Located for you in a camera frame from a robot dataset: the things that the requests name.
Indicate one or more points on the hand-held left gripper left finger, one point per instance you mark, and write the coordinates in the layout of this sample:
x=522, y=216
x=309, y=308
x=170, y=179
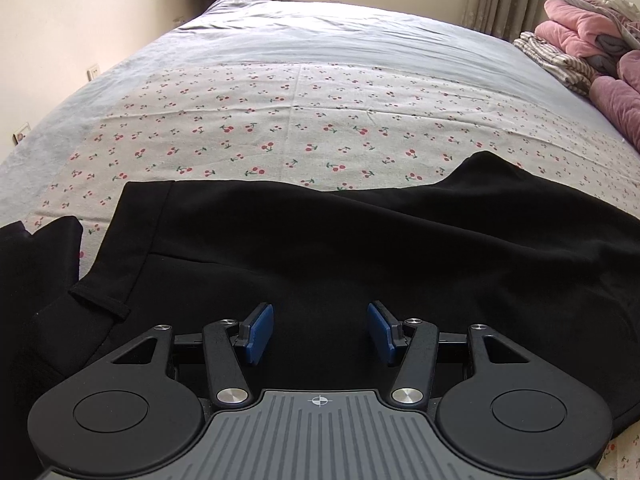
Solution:
x=260, y=332

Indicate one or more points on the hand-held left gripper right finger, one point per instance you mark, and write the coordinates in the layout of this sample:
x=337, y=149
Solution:
x=381, y=332

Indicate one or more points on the black pants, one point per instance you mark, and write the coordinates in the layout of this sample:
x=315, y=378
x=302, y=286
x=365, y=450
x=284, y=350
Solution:
x=325, y=240

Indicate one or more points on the cherry print cloth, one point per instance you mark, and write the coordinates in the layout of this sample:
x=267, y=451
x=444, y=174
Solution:
x=300, y=120

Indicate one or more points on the black folded garment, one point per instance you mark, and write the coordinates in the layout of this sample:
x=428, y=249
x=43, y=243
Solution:
x=30, y=260

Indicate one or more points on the bed with grey sheet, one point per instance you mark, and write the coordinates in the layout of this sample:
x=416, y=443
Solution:
x=325, y=35

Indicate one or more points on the striped cloth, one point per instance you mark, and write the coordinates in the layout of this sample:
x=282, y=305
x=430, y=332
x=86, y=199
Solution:
x=555, y=57

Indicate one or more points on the mauve quilt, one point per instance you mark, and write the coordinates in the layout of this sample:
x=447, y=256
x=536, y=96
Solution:
x=620, y=105

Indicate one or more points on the pink quilt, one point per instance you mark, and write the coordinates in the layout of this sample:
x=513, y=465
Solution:
x=565, y=17

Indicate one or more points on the white patterned blanket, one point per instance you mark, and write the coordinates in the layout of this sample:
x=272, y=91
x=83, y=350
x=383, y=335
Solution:
x=620, y=4

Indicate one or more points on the wall socket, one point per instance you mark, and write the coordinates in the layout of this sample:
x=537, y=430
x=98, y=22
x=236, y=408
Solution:
x=21, y=132
x=93, y=71

